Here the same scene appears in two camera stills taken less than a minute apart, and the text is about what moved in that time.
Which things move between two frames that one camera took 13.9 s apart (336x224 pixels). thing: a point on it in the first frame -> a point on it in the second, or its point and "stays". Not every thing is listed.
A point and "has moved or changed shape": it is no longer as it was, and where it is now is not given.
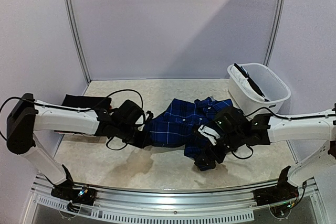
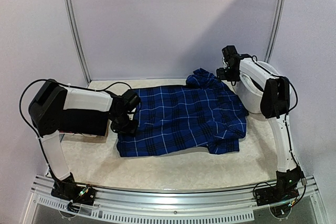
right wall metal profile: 279,19 stays
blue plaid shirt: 175,125 has moved or changed shape
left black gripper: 141,143 -> 130,131
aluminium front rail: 307,186 stays
